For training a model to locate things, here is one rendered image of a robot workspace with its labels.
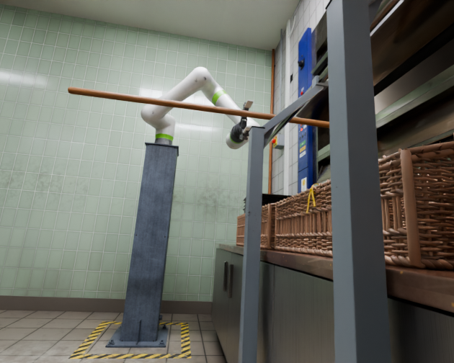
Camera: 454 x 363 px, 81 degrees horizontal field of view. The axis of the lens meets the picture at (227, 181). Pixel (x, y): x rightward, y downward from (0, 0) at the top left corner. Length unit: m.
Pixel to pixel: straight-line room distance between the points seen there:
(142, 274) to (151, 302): 0.17
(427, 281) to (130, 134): 2.45
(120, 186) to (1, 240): 0.96
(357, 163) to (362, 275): 0.12
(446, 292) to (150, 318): 1.62
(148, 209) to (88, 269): 0.92
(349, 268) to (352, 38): 0.29
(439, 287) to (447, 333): 0.04
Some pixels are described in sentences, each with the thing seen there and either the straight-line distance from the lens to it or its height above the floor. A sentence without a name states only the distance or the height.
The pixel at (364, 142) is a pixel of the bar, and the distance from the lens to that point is 0.36.
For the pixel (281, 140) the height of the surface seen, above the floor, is 1.45.
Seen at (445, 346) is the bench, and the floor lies 0.52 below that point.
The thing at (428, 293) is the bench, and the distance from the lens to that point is 0.33.
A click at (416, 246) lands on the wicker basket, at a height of 0.61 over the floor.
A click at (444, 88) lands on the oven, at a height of 1.12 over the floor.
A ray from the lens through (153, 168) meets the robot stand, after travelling 1.80.
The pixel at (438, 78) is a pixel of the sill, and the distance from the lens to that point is 1.17.
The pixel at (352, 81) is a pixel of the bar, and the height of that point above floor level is 0.80.
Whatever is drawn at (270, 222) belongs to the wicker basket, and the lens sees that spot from 0.93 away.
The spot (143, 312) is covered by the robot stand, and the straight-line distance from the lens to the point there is 1.79.
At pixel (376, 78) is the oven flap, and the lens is 1.47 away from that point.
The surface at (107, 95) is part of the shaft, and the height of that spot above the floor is 1.18.
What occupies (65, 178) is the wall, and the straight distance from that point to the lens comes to 2.61.
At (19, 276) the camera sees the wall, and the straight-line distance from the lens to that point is 2.68.
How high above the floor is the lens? 0.60
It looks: 13 degrees up
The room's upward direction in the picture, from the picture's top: 4 degrees clockwise
